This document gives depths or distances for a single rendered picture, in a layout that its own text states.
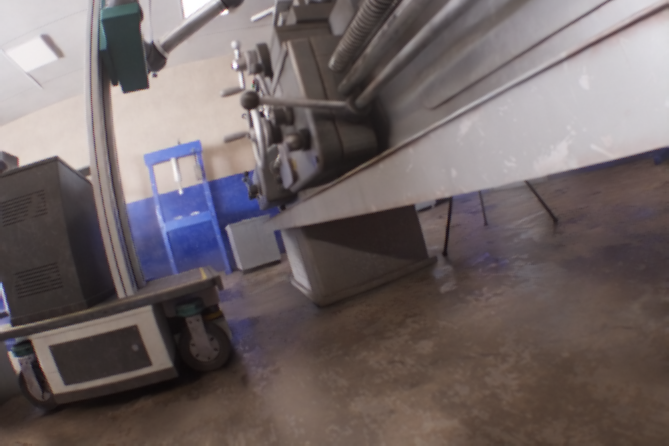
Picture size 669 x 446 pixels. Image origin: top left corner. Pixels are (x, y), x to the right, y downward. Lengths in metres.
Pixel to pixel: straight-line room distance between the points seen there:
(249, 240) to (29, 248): 2.72
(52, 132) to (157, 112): 1.99
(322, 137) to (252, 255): 3.00
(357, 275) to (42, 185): 1.38
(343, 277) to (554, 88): 1.43
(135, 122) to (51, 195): 4.38
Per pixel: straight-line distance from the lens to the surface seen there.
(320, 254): 1.52
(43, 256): 1.22
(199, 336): 1.13
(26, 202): 1.26
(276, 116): 0.76
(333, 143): 0.66
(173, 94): 5.54
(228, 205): 4.96
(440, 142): 0.30
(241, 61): 0.91
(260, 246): 3.59
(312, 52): 0.73
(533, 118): 0.23
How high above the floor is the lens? 0.42
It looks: 3 degrees up
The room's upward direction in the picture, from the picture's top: 16 degrees counter-clockwise
